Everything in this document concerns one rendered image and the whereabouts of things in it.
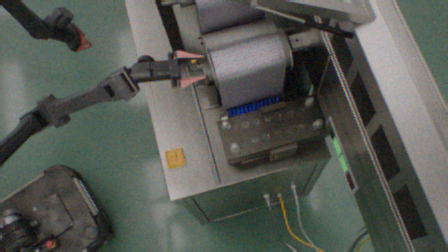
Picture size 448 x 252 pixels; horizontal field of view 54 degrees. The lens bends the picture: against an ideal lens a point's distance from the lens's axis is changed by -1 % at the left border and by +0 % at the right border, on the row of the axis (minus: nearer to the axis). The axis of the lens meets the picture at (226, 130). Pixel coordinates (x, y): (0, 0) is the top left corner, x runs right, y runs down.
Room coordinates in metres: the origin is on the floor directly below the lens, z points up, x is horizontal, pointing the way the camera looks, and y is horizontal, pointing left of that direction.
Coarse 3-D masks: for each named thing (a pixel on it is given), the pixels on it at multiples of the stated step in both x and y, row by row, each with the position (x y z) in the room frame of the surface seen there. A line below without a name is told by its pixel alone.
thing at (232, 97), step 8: (264, 80) 0.66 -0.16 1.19; (272, 80) 0.66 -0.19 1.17; (280, 80) 0.66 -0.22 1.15; (232, 88) 0.65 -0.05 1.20; (240, 88) 0.65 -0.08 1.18; (248, 88) 0.65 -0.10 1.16; (256, 88) 0.65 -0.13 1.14; (264, 88) 0.66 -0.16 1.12; (272, 88) 0.66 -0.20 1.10; (280, 88) 0.66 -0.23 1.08; (224, 96) 0.64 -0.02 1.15; (232, 96) 0.65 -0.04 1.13; (240, 96) 0.65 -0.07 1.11; (248, 96) 0.65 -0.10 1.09; (256, 96) 0.65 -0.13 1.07; (264, 96) 0.66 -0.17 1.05; (272, 96) 0.66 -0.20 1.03; (224, 104) 0.64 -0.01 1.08; (232, 104) 0.65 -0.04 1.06; (240, 104) 0.65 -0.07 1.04
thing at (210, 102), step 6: (198, 72) 0.73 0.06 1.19; (204, 72) 0.72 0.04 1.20; (204, 78) 0.73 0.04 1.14; (198, 84) 0.71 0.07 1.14; (204, 84) 0.71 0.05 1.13; (210, 84) 0.71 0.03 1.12; (210, 90) 0.72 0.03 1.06; (210, 96) 0.72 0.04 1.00; (216, 96) 0.72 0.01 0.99; (204, 102) 0.74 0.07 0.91; (210, 102) 0.72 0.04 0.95; (216, 102) 0.72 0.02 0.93; (204, 108) 0.71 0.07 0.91; (210, 108) 0.71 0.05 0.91
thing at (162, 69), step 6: (168, 54) 0.63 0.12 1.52; (162, 60) 0.64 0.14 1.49; (168, 60) 0.62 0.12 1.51; (150, 66) 0.62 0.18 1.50; (156, 66) 0.62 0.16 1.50; (162, 66) 0.61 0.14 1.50; (168, 66) 0.61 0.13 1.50; (156, 72) 0.60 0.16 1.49; (162, 72) 0.60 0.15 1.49; (168, 72) 0.59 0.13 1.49; (156, 78) 0.59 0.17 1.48; (162, 78) 0.59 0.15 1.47; (168, 78) 0.59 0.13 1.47; (174, 78) 0.58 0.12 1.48; (174, 84) 0.56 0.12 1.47
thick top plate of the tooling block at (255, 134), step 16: (256, 112) 0.61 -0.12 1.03; (272, 112) 0.59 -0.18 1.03; (288, 112) 0.58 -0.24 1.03; (304, 112) 0.57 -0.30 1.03; (320, 112) 0.56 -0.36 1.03; (240, 128) 0.55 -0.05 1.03; (256, 128) 0.54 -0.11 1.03; (272, 128) 0.53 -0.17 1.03; (288, 128) 0.52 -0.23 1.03; (304, 128) 0.51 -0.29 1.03; (224, 144) 0.50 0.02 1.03; (240, 144) 0.49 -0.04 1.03; (256, 144) 0.48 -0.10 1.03; (272, 144) 0.47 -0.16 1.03; (288, 144) 0.46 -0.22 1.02; (240, 160) 0.45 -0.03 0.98
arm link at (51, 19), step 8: (56, 8) 1.06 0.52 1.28; (64, 8) 1.07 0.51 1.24; (48, 16) 1.04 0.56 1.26; (56, 16) 1.03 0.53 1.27; (64, 16) 1.03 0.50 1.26; (72, 16) 1.04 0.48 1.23; (48, 24) 1.01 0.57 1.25; (56, 24) 1.01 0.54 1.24; (64, 24) 1.01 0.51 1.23; (40, 32) 0.97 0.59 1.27; (48, 32) 0.98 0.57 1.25
